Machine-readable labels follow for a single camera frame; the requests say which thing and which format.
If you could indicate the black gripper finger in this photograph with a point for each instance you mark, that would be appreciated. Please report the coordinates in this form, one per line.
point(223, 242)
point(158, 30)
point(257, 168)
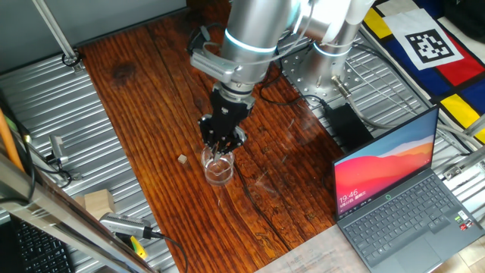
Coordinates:
point(206, 130)
point(238, 138)

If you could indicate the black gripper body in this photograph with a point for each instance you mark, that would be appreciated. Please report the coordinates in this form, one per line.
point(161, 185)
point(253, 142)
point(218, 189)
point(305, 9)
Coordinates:
point(229, 115)

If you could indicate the clear glass rod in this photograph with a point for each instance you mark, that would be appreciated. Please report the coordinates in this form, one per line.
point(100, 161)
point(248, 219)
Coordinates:
point(218, 164)

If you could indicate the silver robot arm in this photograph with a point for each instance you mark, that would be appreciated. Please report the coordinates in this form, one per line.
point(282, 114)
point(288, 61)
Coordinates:
point(254, 34)

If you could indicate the clear glass beaker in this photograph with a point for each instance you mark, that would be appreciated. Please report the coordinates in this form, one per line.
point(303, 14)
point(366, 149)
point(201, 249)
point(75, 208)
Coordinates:
point(219, 176)

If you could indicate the small wooden cube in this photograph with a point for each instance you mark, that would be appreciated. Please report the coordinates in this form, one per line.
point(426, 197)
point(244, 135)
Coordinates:
point(182, 159)

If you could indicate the brown wood grain board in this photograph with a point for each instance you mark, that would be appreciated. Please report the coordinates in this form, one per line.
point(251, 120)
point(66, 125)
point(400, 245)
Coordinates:
point(151, 132)

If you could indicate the black power adapter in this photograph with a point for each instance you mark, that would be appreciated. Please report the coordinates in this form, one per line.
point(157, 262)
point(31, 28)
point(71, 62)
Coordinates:
point(346, 127)

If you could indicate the large wooden block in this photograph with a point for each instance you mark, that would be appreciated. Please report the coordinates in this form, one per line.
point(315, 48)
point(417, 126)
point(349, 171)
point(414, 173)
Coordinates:
point(98, 203)

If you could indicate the yellow box green button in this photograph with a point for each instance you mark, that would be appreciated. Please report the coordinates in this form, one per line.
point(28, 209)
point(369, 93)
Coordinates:
point(138, 248)

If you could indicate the printed paper sheet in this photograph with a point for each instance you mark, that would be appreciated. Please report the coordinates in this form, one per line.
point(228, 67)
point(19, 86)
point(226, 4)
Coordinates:
point(314, 254)

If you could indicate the slanted aluminium pole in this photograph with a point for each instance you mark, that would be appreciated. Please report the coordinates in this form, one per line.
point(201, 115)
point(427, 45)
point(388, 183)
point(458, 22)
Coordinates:
point(57, 34)

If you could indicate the grey open laptop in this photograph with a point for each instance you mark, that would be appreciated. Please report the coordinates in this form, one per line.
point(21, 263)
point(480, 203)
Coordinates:
point(398, 220)

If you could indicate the colour block checkered cloth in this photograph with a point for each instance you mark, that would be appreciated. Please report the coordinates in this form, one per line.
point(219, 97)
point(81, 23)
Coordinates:
point(428, 81)

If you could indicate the black keyboard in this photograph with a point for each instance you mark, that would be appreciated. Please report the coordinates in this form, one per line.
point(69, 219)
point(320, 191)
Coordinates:
point(38, 250)

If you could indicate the white fiducial marker sheet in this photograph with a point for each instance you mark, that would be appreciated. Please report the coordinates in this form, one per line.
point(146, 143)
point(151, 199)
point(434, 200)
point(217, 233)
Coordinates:
point(428, 45)

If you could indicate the black bag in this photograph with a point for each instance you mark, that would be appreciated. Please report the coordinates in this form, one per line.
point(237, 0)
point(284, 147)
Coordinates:
point(466, 15)

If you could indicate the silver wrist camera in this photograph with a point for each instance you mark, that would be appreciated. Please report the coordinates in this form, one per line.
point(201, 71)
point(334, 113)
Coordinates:
point(212, 66)

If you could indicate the perforated robot base plate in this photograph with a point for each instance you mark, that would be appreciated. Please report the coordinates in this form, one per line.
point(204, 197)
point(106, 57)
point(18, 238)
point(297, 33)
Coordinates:
point(293, 72)

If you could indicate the small aluminium foot bracket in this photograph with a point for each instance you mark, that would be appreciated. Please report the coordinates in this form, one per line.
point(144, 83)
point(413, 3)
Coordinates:
point(76, 176)

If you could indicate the small grey camera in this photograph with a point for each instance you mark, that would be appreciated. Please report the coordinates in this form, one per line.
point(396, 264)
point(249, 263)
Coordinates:
point(57, 148)

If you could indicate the aluminium profile bracket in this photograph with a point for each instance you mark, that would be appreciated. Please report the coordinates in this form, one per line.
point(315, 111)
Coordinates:
point(466, 167)

